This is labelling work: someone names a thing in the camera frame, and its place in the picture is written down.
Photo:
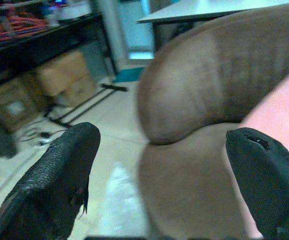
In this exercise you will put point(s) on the cardboard box with white label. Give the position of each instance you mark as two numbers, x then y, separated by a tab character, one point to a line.
8	105

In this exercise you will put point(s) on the white table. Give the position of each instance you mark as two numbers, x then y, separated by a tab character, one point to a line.
209	11

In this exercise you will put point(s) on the large cardboard box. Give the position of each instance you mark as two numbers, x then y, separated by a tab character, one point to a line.
67	77

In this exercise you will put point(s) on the brown fabric sofa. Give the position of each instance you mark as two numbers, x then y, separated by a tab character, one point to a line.
197	100

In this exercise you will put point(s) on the pink pillow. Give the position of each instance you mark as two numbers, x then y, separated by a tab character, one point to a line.
282	110

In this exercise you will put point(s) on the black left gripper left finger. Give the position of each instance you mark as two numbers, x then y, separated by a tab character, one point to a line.
52	180

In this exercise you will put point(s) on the teal floor mat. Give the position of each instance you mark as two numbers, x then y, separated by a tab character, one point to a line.
129	75

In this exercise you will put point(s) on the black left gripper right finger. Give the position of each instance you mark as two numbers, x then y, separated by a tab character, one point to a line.
267	180

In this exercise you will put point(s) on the black metal desk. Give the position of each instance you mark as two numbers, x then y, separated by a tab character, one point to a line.
47	45

